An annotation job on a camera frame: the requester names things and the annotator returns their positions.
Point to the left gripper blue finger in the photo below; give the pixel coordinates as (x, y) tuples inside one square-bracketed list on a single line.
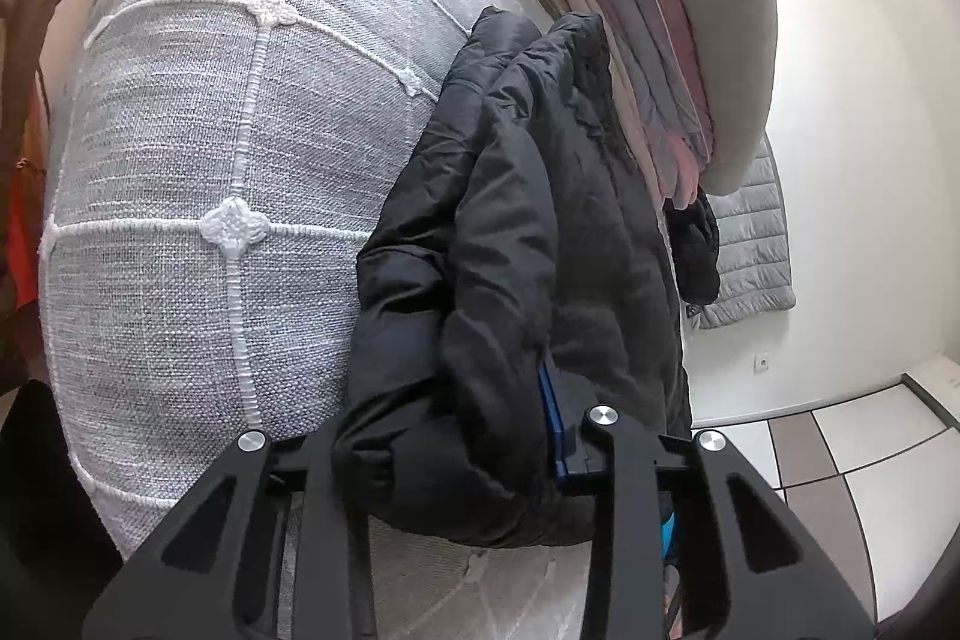
[(555, 428)]

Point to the black puffer jacket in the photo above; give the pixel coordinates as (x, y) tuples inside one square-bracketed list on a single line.
[(519, 235)]

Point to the blue plastic stool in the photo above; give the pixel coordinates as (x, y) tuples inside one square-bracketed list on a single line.
[(667, 536)]

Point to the grey quilted headboard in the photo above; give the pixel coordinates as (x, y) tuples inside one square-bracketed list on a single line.
[(754, 263)]

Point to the pink folded cloth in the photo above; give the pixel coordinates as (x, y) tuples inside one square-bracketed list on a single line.
[(679, 171)]

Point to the grey checked bedspread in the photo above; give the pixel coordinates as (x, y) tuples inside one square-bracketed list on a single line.
[(216, 166)]

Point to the brown cloth beside bed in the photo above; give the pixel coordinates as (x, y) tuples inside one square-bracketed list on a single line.
[(24, 162)]

